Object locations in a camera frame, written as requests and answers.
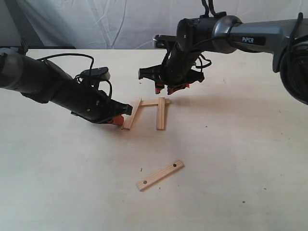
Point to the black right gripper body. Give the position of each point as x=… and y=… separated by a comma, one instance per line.
x=175, y=69

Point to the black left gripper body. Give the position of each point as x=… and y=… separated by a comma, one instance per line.
x=95, y=105

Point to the plain wooden stick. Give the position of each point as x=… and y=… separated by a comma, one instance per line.
x=130, y=119

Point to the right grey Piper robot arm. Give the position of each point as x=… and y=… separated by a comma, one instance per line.
x=285, y=40

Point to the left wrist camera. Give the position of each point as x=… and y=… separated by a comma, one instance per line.
x=101, y=73

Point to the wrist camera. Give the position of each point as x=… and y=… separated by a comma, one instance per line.
x=164, y=41
x=101, y=73

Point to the wooden stick with two holes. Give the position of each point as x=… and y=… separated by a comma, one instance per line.
x=155, y=178

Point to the white backdrop cloth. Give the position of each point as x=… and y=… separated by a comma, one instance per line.
x=92, y=24

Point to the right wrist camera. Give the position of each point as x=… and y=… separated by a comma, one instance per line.
x=164, y=41

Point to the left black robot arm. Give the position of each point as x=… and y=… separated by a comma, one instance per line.
x=43, y=81

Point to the grooved wood block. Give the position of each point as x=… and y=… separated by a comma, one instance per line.
x=160, y=117

